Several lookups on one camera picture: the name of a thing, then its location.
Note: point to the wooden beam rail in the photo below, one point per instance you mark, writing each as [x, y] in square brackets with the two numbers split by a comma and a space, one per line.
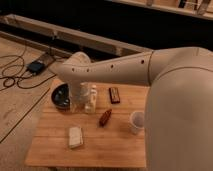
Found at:
[73, 36]

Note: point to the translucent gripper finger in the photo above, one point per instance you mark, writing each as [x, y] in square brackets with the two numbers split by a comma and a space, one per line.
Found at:
[90, 106]
[74, 105]

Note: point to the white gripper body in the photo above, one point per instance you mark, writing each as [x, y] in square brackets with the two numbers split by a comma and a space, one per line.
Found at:
[79, 92]

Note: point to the blue power adapter box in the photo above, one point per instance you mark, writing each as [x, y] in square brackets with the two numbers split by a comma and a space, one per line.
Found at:
[35, 67]

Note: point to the brown oblong toy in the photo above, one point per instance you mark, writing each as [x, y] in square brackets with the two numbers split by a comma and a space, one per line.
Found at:
[105, 117]

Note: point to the white plastic cup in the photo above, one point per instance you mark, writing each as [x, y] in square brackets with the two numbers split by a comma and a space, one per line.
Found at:
[136, 122]

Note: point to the dark ceramic bowl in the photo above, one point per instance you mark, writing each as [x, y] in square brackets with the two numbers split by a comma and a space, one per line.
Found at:
[60, 97]

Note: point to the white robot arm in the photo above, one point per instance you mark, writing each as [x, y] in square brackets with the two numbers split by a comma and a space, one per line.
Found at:
[179, 105]

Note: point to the white rectangular sponge block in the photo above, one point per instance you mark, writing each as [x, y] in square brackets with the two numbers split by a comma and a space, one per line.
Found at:
[75, 137]

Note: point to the dark rectangular chocolate bar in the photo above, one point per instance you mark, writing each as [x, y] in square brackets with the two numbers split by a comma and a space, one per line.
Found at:
[114, 95]

